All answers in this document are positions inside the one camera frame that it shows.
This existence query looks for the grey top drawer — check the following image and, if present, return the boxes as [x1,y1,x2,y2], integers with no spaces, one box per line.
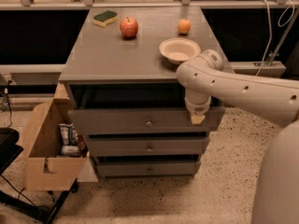
[68,106,225,135]

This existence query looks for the grey drawer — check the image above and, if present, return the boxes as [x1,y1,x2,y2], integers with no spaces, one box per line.
[68,106,225,135]
[86,136,209,157]
[97,161,201,177]

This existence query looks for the grey bottom drawer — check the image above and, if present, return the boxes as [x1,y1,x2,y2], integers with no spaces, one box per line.
[97,161,201,177]

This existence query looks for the orange fruit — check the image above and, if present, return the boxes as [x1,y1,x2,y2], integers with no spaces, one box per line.
[178,19,191,35]

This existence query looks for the white bowl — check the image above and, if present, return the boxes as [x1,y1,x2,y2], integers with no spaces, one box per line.
[159,37,201,65]

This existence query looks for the red apple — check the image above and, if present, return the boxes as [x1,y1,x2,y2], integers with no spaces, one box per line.
[120,17,138,38]

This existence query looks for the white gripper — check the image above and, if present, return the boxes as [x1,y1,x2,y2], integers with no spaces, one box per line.
[185,89,211,125]

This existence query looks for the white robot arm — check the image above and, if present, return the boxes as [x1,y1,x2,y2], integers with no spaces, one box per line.
[177,49,299,224]

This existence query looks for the grey drawer cabinet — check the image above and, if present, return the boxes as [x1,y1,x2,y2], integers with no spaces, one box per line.
[60,6,224,177]

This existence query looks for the snack packages in box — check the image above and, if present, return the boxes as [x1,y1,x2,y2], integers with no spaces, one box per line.
[59,123,86,157]

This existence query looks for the grey middle drawer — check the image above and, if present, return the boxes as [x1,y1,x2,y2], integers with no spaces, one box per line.
[86,136,209,157]

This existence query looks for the green yellow sponge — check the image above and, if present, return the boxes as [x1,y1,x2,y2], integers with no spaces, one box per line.
[93,10,118,27]

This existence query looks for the cardboard box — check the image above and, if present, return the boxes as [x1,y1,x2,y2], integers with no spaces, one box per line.
[22,84,98,191]

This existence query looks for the white cable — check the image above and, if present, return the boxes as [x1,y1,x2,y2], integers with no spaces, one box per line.
[254,0,295,77]

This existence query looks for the metal railing frame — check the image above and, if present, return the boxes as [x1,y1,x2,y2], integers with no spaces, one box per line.
[1,0,298,85]

